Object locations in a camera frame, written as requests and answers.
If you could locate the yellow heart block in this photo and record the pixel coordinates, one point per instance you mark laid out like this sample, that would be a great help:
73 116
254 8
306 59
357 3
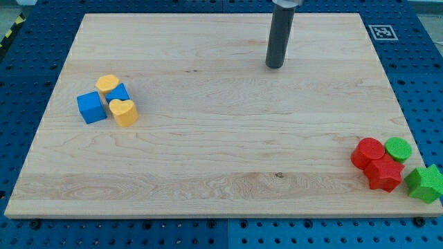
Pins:
124 112

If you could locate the blue triangle block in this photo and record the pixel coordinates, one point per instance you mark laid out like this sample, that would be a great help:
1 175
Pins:
118 93

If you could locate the black yellow hazard tape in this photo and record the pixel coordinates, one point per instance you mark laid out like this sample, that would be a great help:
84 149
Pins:
13 31

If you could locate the light wooden board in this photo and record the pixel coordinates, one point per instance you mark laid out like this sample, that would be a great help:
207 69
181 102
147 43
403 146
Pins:
219 134

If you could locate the green star block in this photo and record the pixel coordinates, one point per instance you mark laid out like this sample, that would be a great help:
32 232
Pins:
425 183

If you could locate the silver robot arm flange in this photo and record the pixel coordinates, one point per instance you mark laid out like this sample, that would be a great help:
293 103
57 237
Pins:
288 3

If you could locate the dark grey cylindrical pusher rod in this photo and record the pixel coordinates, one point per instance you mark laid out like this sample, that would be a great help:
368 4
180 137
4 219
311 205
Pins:
281 23

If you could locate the yellow hexagon block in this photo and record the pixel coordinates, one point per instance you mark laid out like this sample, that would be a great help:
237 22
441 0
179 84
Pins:
107 83

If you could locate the red star block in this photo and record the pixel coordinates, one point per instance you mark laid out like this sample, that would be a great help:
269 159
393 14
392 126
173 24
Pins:
384 173

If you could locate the white fiducial marker tag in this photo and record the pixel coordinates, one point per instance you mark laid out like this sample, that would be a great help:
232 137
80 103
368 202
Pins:
382 32

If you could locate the blue cube block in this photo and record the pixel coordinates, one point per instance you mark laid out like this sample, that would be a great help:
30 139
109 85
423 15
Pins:
90 107

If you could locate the green cylinder block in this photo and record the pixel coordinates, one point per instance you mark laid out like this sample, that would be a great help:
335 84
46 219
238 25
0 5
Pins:
398 148

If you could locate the red cylinder block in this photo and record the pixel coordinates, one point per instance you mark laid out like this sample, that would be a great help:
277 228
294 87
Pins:
368 149

